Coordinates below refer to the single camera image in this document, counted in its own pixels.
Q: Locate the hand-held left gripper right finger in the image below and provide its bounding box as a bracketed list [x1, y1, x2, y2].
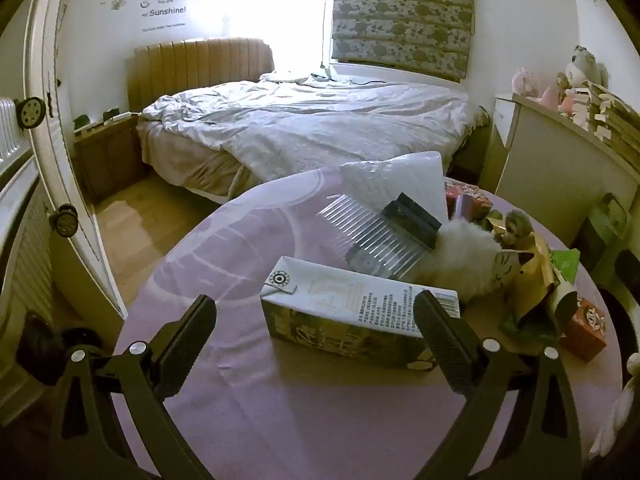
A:
[412, 289, 583, 480]

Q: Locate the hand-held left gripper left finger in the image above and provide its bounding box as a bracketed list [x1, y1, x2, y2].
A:
[48, 294, 218, 480]

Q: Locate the white milk carton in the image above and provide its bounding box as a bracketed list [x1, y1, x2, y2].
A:
[260, 256, 461, 373]

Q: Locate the white fluffy toy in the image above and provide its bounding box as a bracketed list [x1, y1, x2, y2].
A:
[417, 220, 503, 306]

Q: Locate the purple round tablecloth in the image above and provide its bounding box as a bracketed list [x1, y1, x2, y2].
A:
[112, 165, 631, 480]

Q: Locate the clear ribbed plastic container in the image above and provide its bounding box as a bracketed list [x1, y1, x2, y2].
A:
[320, 194, 436, 281]

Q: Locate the dark flat box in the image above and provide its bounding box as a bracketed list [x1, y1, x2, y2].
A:
[381, 192, 443, 250]

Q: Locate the red shiny packet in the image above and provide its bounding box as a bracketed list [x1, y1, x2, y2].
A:
[444, 180, 493, 223]

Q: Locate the small grey plush figure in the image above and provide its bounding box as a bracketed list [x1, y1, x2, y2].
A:
[500, 209, 533, 246]

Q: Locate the small orange box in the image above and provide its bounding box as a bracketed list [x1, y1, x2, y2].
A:
[560, 296, 608, 363]

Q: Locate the dark bag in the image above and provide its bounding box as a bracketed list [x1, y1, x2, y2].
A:
[15, 310, 101, 376]

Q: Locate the white door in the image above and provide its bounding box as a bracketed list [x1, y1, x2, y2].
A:
[25, 0, 128, 321]

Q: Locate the round grey knob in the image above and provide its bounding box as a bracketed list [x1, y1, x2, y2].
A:
[48, 204, 78, 237]
[16, 96, 48, 128]

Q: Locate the white bubble mailer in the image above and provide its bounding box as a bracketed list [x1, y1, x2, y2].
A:
[340, 151, 448, 226]

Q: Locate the white radiator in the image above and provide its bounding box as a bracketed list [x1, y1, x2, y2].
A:
[0, 97, 56, 326]

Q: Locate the black chair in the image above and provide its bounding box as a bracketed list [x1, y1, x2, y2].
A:
[595, 247, 640, 326]

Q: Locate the wooden nightstand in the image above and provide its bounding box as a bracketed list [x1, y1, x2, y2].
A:
[72, 112, 148, 203]

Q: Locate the white dresser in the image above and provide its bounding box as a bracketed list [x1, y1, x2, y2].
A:
[480, 92, 640, 261]

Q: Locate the bed with white duvet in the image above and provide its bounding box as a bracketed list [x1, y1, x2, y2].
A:
[136, 72, 488, 206]

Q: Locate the tan padded headboard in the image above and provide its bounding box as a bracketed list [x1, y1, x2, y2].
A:
[127, 37, 275, 113]

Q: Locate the pink plush toy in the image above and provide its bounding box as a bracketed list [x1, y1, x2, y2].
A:
[511, 66, 561, 111]

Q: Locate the stack of books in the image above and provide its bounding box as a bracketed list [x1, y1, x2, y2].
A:
[570, 80, 640, 171]

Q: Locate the floral roman blind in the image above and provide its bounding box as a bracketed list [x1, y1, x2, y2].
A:
[331, 0, 476, 83]

